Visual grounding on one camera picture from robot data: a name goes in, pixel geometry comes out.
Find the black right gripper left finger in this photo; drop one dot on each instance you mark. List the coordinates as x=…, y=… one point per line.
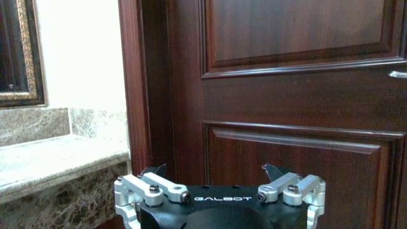
x=149, y=184

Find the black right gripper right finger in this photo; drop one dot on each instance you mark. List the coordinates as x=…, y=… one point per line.
x=295, y=184

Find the marble vanity counter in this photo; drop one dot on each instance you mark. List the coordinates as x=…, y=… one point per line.
x=57, y=167

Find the dark wooden panelled door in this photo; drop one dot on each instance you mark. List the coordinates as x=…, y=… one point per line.
x=304, y=100

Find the gold framed mirror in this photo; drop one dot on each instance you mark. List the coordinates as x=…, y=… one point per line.
x=20, y=52

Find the dark wooden door frame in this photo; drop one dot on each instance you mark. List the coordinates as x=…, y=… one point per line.
x=138, y=83

